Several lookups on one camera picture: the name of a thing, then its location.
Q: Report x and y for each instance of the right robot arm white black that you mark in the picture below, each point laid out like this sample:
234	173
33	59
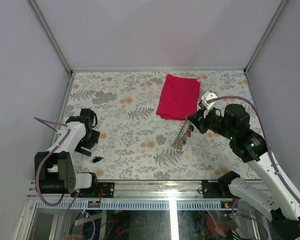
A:
282	208

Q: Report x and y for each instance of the perforated cable duct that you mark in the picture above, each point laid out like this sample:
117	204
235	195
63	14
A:
141	205

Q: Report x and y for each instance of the small black key fob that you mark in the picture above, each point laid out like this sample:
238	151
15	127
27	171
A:
97	159

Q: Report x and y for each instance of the left aluminium frame post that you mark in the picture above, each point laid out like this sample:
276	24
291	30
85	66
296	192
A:
50	36

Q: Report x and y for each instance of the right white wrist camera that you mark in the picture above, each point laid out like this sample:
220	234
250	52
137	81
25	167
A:
207	102

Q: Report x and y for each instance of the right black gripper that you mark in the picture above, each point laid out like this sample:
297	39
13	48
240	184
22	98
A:
199	121

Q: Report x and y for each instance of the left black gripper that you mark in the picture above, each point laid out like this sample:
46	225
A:
95	139

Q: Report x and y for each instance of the round metal key ring disc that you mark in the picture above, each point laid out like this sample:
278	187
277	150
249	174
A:
184	133

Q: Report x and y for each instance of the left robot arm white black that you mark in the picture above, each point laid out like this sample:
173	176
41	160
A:
54	168

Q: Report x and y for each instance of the red folded cloth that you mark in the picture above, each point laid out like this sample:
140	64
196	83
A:
178	98

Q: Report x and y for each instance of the aluminium frame post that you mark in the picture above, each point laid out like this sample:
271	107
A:
50	36
272	23

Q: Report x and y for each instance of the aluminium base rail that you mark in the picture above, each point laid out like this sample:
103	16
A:
142	190

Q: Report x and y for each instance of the right aluminium frame post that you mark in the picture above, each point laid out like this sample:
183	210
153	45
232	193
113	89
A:
272	23

